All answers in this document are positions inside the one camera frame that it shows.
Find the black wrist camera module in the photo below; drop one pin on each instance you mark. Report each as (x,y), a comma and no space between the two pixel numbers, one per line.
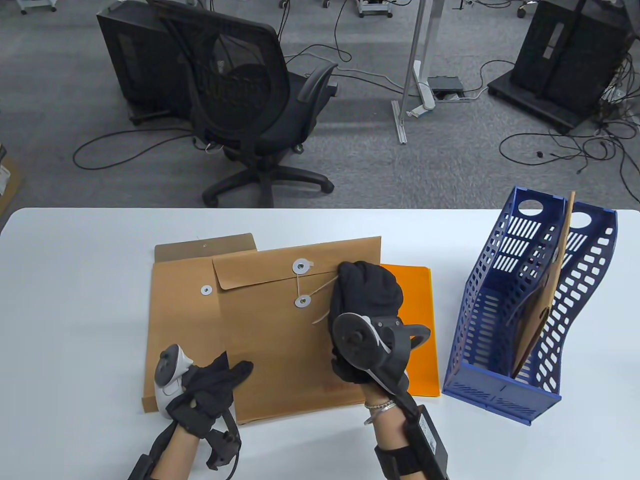
(222,447)

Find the white cart base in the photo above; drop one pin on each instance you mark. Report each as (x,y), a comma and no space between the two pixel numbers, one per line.
(37,6)

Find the tall black equipment cabinet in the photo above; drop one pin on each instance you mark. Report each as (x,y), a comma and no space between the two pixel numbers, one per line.
(565,55)

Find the white wheeled stand base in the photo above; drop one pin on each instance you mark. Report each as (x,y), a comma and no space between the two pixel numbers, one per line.
(375,11)

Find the blue plastic file holder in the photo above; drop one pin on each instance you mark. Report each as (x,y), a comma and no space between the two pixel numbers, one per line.
(500,396)

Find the metal desk leg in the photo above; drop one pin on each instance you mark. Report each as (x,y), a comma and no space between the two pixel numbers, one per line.
(419,45)

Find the flat black floor box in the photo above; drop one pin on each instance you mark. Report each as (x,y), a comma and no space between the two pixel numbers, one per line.
(446,82)

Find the person's left forearm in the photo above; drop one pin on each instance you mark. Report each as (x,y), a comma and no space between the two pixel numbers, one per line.
(175,455)

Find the black mesh office chair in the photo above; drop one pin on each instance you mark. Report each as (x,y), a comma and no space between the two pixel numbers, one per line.
(280,125)

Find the black wheeled platform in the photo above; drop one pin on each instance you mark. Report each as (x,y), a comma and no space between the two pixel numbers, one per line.
(530,102)

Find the brown paper document pouch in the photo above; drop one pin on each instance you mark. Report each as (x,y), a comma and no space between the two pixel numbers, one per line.
(542,300)
(185,325)
(275,350)

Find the black labelled wrist box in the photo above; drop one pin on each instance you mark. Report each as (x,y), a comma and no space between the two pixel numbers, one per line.
(427,440)

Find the person's left hand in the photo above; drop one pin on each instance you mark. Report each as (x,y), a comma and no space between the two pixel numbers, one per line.
(210,395)

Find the grey white tracking controller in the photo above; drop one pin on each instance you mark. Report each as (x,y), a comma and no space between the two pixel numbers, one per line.
(170,380)
(357,340)

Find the white power strip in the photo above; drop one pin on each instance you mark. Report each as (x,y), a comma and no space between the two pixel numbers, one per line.
(428,97)

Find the person's right hand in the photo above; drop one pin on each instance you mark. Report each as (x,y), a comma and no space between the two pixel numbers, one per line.
(370,290)

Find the brown cardboard box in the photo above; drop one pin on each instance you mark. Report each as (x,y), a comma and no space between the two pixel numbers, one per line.
(11,187)

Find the black computer cabinet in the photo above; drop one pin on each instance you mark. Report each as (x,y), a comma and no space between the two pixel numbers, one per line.
(125,60)

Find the orange cardstock sheet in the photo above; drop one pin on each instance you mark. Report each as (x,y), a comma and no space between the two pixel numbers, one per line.
(420,310)

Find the person's right forearm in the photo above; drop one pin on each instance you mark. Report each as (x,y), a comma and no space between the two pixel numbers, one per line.
(390,430)

